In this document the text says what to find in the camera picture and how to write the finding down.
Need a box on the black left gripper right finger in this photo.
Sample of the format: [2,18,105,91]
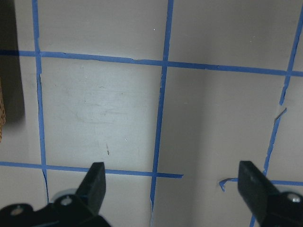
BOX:
[237,160,303,227]

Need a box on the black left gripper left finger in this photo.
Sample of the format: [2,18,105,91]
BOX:
[75,162,106,215]

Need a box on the brown wicker basket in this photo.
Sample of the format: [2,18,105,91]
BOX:
[0,86,6,141]

